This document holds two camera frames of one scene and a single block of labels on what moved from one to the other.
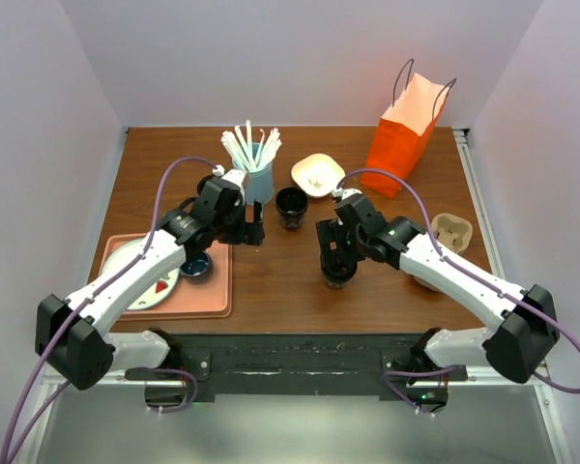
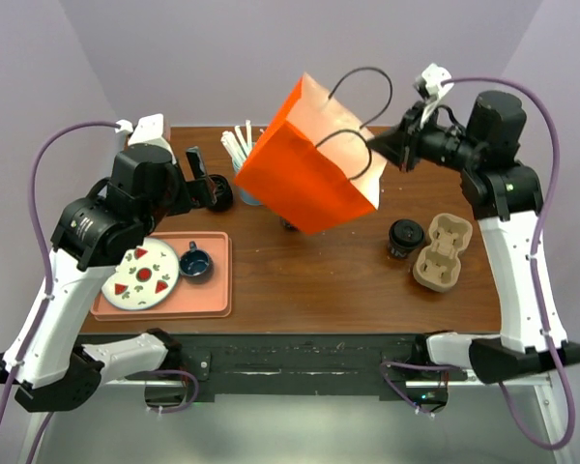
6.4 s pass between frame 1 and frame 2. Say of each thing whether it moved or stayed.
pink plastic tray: stayed
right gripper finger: moved
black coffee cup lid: moved
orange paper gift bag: moved
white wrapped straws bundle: stayed
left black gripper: moved
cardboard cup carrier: stayed
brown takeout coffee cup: moved
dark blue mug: stayed
